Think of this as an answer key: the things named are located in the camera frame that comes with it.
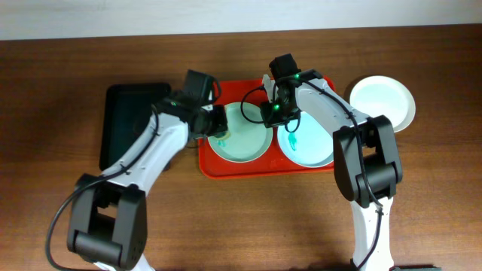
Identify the green yellow sponge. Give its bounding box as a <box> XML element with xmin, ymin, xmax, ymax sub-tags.
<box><xmin>214</xmin><ymin>131</ymin><xmax>231</xmax><ymax>147</ymax></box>

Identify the mint green plate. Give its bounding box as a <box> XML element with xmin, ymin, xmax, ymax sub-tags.
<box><xmin>208</xmin><ymin>102</ymin><xmax>273</xmax><ymax>163</ymax></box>

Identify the light blue plate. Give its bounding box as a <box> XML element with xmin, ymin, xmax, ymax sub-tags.
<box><xmin>277</xmin><ymin>112</ymin><xmax>334</xmax><ymax>168</ymax></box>

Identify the white plate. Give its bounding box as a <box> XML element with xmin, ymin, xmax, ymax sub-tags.
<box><xmin>349</xmin><ymin>75</ymin><xmax>416</xmax><ymax>132</ymax></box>

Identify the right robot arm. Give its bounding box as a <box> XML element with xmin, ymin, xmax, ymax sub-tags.
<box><xmin>261</xmin><ymin>54</ymin><xmax>403</xmax><ymax>271</ymax></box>

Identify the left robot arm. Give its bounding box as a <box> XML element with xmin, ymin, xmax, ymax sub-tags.
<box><xmin>67</xmin><ymin>70</ymin><xmax>227</xmax><ymax>270</ymax></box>

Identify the red plastic tray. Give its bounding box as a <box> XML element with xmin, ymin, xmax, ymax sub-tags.
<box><xmin>197</xmin><ymin>79</ymin><xmax>334</xmax><ymax>179</ymax></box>

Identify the black plastic tray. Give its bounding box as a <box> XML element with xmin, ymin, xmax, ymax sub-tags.
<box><xmin>99</xmin><ymin>83</ymin><xmax>171</xmax><ymax>170</ymax></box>

